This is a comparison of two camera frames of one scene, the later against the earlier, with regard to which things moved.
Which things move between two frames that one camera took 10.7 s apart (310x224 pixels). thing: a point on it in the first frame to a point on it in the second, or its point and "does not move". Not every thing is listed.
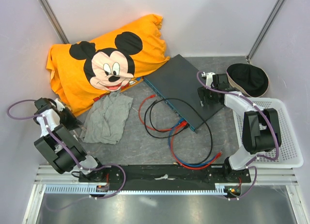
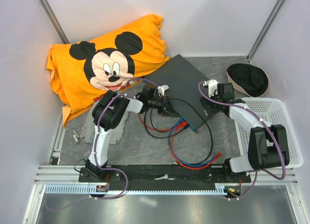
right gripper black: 202,92 to 206,102
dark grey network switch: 178,79 does not move
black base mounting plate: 167,175 does not move
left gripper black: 73,121 to 167,107
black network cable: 181,129 does not move
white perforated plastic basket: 288,154 does not move
